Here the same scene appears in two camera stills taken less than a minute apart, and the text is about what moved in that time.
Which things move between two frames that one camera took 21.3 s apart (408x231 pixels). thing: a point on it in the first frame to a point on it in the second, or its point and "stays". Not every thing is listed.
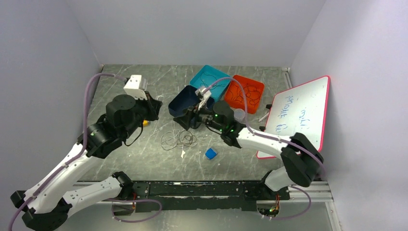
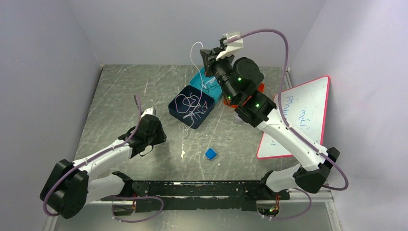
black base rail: x=168 y=197 stays
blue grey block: x=210 y=154 stays
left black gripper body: x=147 y=110 to x=157 y=136
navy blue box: x=187 y=98 stays
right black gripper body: x=203 y=116 to x=222 y=68
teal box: x=207 y=76 stays
